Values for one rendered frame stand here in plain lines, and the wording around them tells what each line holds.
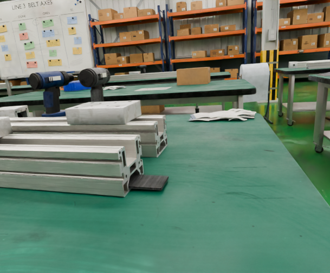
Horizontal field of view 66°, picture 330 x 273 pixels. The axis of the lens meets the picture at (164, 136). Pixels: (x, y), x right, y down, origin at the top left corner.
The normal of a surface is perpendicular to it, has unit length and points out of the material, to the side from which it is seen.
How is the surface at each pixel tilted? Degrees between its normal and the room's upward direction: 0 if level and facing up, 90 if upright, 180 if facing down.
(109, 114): 90
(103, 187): 90
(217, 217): 0
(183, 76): 89
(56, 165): 90
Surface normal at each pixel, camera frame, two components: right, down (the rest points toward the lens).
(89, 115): -0.27, 0.29
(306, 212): -0.07, -0.96
